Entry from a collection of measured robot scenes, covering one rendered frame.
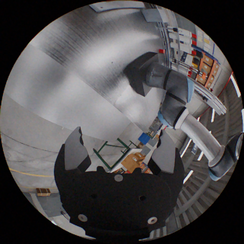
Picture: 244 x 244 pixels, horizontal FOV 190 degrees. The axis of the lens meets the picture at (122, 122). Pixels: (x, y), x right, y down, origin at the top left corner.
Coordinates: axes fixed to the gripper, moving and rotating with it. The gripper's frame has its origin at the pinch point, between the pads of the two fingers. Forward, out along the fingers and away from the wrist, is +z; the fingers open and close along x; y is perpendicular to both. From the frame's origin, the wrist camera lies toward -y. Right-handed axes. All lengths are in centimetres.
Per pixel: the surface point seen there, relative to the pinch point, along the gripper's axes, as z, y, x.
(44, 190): -55, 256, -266
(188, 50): 28, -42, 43
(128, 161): 89, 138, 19
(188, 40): 22, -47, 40
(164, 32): 31, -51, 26
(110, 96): 20.7, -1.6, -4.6
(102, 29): 9.7, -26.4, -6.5
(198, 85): 28, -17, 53
